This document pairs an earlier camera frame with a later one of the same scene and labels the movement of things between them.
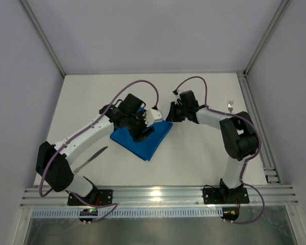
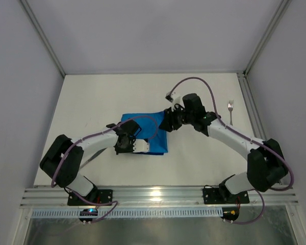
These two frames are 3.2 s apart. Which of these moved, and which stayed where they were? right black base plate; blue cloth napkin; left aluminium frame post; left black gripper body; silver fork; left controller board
Moved: blue cloth napkin; left black gripper body
Stayed: silver fork; left controller board; right black base plate; left aluminium frame post
